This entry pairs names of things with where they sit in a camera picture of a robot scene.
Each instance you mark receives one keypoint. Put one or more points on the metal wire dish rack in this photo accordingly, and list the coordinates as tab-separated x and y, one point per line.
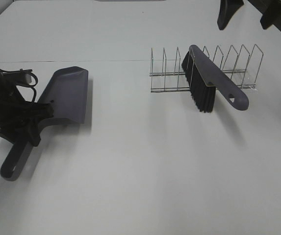
241	65

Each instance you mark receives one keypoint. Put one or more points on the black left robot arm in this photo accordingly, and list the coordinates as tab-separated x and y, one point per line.
47	112

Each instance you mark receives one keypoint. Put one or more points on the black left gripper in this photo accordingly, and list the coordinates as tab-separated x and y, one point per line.
18	105

